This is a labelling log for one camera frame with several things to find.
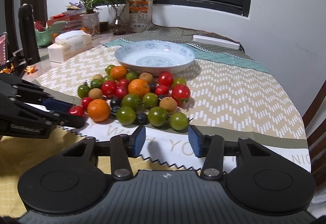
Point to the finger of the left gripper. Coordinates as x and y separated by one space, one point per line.
68 120
57 105

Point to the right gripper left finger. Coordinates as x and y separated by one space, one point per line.
122 147

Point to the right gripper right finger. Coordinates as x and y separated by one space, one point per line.
209 147

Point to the small red tomato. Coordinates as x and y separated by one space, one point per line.
77 110

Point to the green tomato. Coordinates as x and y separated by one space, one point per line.
157 116
178 121
126 115
83 90

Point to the orange tangerine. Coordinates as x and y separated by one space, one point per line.
118 72
98 110
139 87

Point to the large red tomato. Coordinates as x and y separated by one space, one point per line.
181 94

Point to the dark blueberry front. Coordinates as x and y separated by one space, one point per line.
142 118

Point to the black thermos bottle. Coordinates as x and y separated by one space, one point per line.
27 34

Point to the white tissue pack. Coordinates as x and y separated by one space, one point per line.
69 44

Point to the green ceramic dish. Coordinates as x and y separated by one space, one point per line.
46 37

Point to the small thin-leaf potted plant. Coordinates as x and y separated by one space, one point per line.
90 17

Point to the blue white porcelain bowl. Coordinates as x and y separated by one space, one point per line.
155 57

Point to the white flat box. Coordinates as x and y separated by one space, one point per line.
216 41

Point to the orange white paper bag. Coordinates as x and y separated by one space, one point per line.
140 13

